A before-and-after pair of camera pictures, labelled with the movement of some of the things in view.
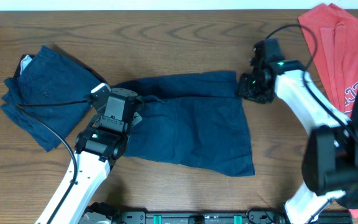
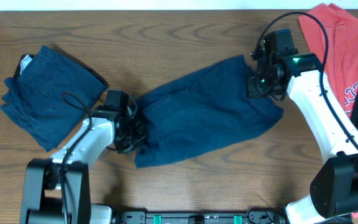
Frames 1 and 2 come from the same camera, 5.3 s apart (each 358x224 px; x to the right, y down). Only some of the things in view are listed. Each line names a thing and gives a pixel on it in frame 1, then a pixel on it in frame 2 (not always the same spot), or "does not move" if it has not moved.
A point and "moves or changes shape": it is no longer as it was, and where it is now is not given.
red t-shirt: (334, 38) does not move
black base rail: (107, 213) does not move
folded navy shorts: (46, 98) does not move
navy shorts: (195, 119) moves or changes shape
